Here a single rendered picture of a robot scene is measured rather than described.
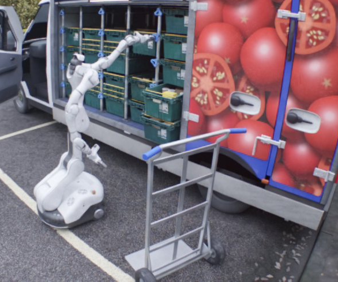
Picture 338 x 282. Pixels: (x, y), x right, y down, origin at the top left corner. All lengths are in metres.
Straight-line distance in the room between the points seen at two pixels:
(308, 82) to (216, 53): 0.84
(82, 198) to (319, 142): 2.08
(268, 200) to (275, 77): 1.11
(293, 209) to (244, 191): 0.51
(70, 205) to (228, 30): 2.07
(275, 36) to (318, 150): 0.96
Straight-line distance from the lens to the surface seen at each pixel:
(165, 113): 2.95
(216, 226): 3.07
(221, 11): 2.63
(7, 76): 5.41
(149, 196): 1.87
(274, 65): 2.45
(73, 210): 2.78
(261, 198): 2.84
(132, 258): 2.65
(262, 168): 2.71
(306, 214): 2.78
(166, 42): 3.15
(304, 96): 2.42
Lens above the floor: 1.92
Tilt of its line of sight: 21 degrees down
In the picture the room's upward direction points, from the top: 3 degrees clockwise
